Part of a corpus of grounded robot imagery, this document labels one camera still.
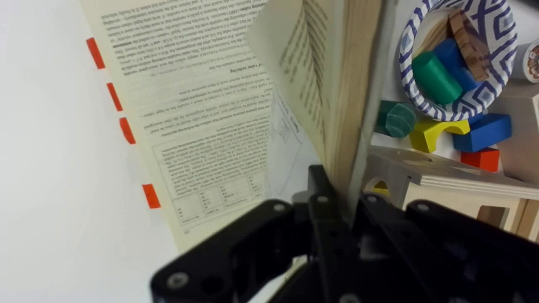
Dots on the blue patterned paper bowl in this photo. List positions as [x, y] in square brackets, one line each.
[494, 67]

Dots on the dark green cylinder block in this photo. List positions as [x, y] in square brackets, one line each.
[398, 118]

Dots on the yellow arch block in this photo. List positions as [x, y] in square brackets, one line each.
[430, 135]

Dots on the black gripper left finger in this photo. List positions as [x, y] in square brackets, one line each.
[321, 224]

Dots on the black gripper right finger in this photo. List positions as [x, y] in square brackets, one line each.
[439, 246]

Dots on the small round white cup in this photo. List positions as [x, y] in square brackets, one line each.
[530, 62]

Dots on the bright green cylinder block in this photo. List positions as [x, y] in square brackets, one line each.
[437, 77]

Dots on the blue rectangular block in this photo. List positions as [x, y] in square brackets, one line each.
[484, 131]

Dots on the wooden shape sorter box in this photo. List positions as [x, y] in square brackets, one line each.
[449, 182]

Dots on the blue block in bowl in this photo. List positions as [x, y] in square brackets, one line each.
[454, 56]

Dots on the brown wooden block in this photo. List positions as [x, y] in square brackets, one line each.
[471, 42]

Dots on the thick blue cover book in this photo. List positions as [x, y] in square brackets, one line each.
[196, 101]

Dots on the red block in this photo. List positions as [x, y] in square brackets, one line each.
[483, 160]

